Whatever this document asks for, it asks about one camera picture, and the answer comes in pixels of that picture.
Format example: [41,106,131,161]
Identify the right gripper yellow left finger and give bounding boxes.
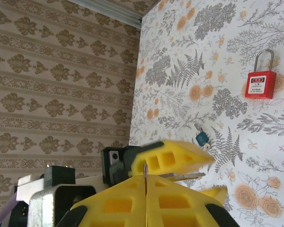
[54,175,148,227]

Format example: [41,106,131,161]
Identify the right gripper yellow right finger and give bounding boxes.
[147,175,239,227]

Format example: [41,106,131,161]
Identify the silver padlock key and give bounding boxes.
[160,172,206,183]

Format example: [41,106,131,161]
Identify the silver key ring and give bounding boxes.
[143,164,149,197]

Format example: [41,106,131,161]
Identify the red safety padlock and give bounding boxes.
[244,48,278,100]

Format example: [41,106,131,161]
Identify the blue-headed key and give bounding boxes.
[193,123,210,147]

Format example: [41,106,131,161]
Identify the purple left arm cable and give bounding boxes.
[0,191,18,227]

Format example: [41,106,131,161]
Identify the aluminium corner post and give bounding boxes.
[72,0,143,28]

